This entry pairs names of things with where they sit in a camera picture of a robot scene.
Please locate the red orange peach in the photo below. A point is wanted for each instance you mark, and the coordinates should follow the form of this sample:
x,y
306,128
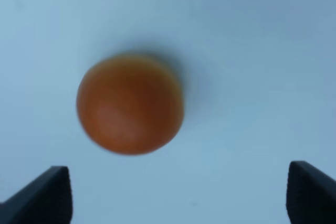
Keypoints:
x,y
131,104

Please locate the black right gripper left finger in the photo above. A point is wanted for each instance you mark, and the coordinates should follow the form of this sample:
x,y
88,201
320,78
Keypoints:
x,y
47,199

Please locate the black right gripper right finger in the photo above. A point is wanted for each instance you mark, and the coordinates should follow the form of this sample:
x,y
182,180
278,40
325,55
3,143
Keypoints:
x,y
310,197

